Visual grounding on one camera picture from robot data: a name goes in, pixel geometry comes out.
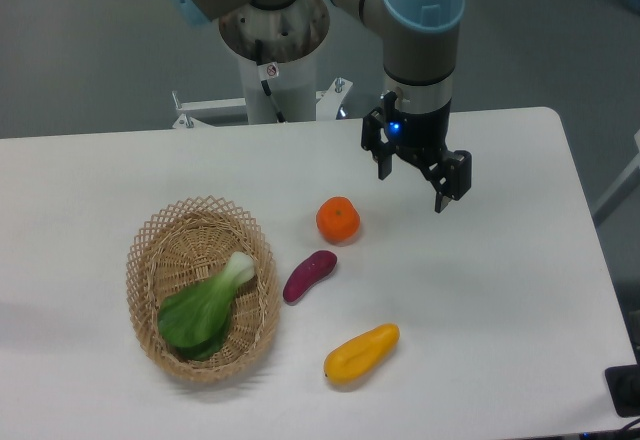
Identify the yellow papaya fruit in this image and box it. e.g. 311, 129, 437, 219
323, 323, 400, 386

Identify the white table leg right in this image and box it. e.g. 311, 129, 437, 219
591, 132, 639, 227

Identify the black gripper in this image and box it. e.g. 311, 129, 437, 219
361, 92, 472, 213

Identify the black pedestal cable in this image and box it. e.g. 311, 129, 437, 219
254, 39, 287, 124

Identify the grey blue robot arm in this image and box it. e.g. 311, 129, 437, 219
172, 0, 472, 210

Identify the black device at table edge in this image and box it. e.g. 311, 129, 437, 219
604, 364, 639, 418

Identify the woven wicker basket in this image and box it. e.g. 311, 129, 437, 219
126, 197, 281, 383

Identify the white pedestal base frame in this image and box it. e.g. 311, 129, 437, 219
171, 77, 354, 129

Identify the orange tangerine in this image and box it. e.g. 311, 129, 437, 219
316, 196, 361, 243

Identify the purple sweet potato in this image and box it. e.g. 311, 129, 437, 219
283, 250, 338, 303

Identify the green bok choy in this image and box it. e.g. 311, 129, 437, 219
157, 252, 255, 361

